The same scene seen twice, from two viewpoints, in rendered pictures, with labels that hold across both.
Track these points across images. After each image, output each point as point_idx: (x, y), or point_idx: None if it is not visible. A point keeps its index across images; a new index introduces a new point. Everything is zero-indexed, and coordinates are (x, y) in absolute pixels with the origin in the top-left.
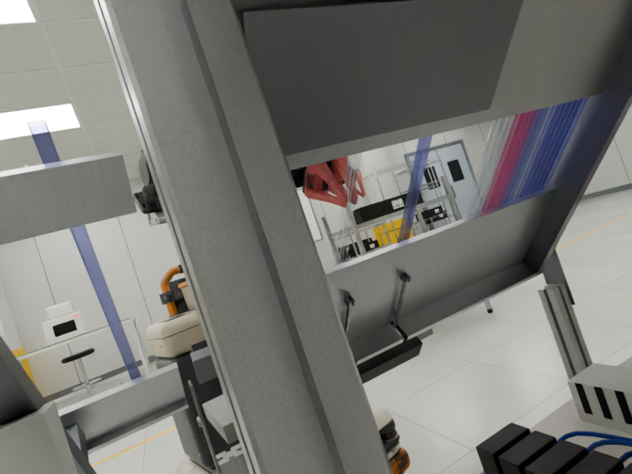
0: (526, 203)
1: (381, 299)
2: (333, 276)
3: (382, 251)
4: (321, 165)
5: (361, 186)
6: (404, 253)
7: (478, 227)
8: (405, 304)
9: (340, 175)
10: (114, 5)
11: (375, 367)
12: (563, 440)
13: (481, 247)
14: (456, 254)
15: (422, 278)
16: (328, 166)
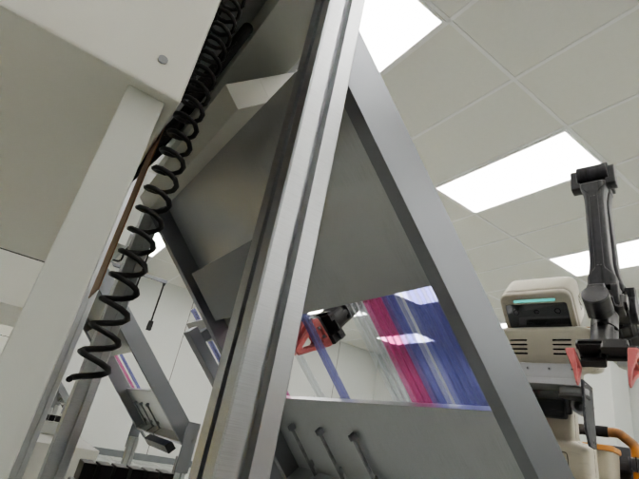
0: (463, 415)
1: (352, 450)
2: (301, 403)
3: (324, 399)
4: (300, 327)
5: (628, 371)
6: (340, 410)
7: (405, 418)
8: (384, 476)
9: (322, 335)
10: None
11: None
12: (143, 469)
13: (436, 453)
14: (403, 443)
15: (381, 452)
16: (301, 328)
